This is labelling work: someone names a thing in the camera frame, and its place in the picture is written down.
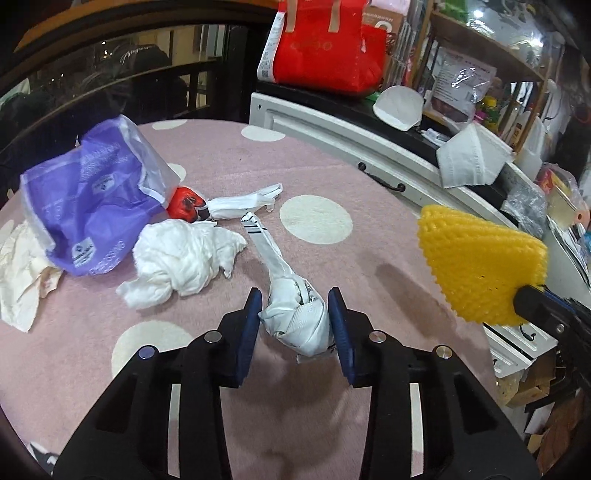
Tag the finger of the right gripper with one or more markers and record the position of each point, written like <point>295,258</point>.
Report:
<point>540,307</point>

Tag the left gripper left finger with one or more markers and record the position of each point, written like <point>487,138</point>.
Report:
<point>216,360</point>

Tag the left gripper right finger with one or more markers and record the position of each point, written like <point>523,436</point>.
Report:
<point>373,359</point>

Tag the twisted white wrapper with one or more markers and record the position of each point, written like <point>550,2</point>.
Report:
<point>295,314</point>

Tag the yellow foam fruit net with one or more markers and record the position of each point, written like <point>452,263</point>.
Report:
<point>479,265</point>

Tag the white tissue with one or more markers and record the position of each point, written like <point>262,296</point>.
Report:
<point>173,256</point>

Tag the red white snack wrapper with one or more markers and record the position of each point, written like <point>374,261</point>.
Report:
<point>191,207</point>

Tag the purple plastic bag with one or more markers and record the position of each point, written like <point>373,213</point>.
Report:
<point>88,206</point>

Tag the large white paper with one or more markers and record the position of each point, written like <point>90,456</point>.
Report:
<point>27,276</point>

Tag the white drawer cabinet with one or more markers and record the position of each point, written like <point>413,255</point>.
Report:
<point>404,164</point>

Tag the white paper cup stack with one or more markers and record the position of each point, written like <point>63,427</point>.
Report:
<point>473,157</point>

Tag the wooden shelf rack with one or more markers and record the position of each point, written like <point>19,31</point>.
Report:
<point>473,58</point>

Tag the red tote bag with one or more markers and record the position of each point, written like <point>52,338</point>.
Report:
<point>324,45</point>

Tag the wooden railing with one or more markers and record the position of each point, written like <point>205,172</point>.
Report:
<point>147,60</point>

